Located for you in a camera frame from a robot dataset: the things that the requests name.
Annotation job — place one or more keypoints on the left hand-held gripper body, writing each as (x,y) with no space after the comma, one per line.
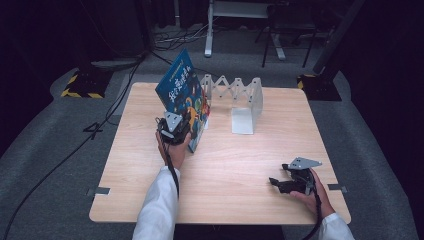
(171,128)

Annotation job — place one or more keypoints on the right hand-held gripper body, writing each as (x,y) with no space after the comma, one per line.
(304,180)

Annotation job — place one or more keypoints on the blue cartoon picture book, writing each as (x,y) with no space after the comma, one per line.
(180,86)

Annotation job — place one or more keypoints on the translucent expandable book rack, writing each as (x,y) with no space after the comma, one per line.
(245,113)

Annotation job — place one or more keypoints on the person's left hand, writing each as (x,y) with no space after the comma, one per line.
(175,153)

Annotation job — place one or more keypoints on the person's right hand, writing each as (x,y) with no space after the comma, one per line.
(320,200)

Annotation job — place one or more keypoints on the grey tape strip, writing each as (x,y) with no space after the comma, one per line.
(100,191)
(337,187)

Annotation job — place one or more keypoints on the grey stand base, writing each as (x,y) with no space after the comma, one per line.
(116,63)

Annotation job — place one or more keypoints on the dark grey slanted metal beam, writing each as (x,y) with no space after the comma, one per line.
(333,38)

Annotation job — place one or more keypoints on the black metal chair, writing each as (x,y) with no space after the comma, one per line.
(290,23)

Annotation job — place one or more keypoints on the black yellow striped base plate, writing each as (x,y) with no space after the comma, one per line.
(321,88)
(85,85)

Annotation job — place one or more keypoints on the white desk frame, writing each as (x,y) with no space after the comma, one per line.
(209,36)

